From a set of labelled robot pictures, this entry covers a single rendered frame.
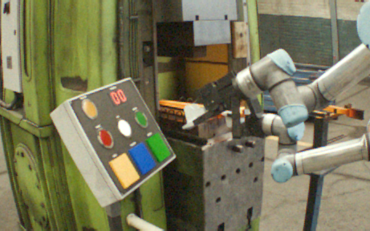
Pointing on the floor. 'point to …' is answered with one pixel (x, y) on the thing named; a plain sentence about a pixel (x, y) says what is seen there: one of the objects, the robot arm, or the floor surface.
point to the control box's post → (114, 216)
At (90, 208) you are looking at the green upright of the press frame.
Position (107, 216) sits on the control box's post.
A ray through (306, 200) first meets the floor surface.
